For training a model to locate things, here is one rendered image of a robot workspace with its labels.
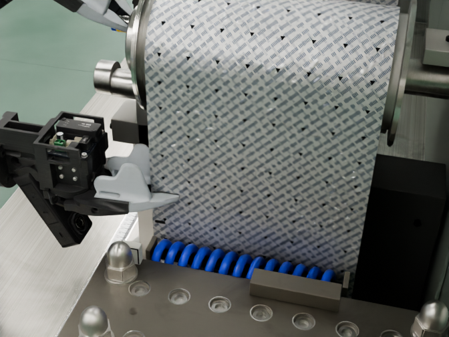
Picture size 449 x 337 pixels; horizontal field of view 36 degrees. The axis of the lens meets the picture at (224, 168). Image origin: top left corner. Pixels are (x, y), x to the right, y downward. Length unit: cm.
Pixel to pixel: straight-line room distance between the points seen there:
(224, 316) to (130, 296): 10
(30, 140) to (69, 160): 5
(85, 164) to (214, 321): 22
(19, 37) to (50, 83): 56
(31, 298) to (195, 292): 28
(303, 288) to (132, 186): 21
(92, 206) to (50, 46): 297
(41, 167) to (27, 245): 28
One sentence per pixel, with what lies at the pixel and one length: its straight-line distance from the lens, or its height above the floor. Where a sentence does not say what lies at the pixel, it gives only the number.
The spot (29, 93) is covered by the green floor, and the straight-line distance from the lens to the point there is 330.
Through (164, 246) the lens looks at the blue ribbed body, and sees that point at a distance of 80.
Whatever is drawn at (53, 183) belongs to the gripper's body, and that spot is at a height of 111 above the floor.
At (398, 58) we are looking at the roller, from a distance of 67.
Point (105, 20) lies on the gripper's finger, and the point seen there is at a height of 128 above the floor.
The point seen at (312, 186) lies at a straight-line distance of 73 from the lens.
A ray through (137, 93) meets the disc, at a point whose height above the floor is 122.
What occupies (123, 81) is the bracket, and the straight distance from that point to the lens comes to 82.
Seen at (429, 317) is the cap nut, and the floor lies 106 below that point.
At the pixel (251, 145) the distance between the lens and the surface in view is 71.
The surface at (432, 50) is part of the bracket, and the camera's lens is 69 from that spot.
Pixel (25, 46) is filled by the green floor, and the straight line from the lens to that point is 374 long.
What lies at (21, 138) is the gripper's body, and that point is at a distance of 80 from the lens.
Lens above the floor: 157
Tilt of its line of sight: 35 degrees down
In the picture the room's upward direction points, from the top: 1 degrees clockwise
